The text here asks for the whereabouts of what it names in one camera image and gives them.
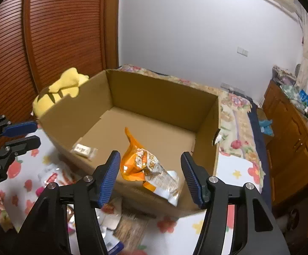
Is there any red white snack packet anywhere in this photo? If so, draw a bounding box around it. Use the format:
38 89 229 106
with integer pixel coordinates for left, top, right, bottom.
38 165 76 189

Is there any small beige snack packet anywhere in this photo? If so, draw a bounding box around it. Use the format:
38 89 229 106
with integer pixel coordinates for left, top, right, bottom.
70 143 98 160

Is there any wooden dresser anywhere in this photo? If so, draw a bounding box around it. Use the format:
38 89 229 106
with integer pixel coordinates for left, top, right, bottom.
261 80 308 245

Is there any blue cloth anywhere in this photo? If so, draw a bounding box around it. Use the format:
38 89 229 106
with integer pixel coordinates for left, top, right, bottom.
259 119 274 136

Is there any strawberry printed bed sheet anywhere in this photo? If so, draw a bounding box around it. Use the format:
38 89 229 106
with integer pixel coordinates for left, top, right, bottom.
0 127 266 255

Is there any cardboard box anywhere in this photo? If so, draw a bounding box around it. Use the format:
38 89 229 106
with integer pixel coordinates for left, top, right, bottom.
37 69 221 220

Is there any orange snack packet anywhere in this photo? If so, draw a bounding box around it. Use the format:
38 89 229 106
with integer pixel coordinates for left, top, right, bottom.
120 127 181 207

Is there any yellow plush toy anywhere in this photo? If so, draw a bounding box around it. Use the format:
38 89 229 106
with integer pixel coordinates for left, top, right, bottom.
32 68 90 117

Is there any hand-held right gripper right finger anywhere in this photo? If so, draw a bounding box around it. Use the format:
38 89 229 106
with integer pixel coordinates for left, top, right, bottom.
180 151 291 255

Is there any clutter of small dresser things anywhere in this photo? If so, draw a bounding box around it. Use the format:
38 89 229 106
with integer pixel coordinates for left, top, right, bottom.
272 64 308 139

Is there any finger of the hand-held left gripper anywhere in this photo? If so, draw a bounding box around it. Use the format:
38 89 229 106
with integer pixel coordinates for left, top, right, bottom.
0 135 41 176
0 115 39 144

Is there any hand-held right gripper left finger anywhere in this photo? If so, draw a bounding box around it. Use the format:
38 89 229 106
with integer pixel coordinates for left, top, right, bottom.
17 150 121 255

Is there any wooden wardrobe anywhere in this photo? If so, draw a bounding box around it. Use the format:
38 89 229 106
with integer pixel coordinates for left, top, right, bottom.
0 0 120 149

